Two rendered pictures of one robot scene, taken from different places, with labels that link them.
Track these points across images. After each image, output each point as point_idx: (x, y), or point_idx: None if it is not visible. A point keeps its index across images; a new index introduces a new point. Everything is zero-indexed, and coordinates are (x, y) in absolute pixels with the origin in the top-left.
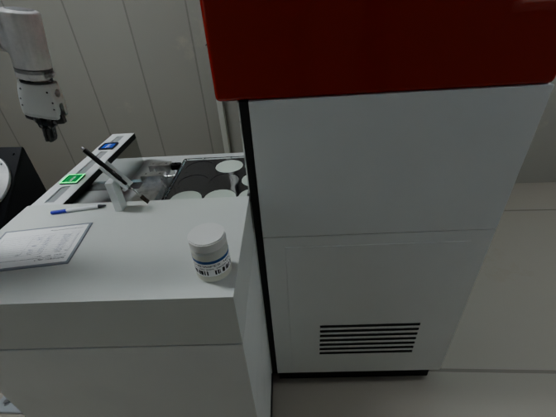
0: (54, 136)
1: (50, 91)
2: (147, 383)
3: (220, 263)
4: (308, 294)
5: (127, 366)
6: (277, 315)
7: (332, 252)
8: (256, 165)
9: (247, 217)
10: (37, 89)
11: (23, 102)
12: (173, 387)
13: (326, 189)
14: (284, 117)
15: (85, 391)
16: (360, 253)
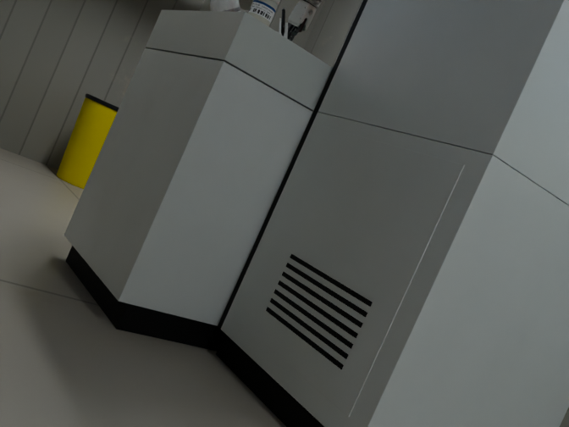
0: (288, 38)
1: (307, 7)
2: (168, 97)
3: (259, 5)
4: (307, 196)
5: (175, 74)
6: (273, 220)
7: (349, 142)
8: (350, 40)
9: (314, 63)
10: (302, 4)
11: (292, 12)
12: (173, 107)
13: (378, 69)
14: (383, 3)
15: (146, 101)
16: (367, 151)
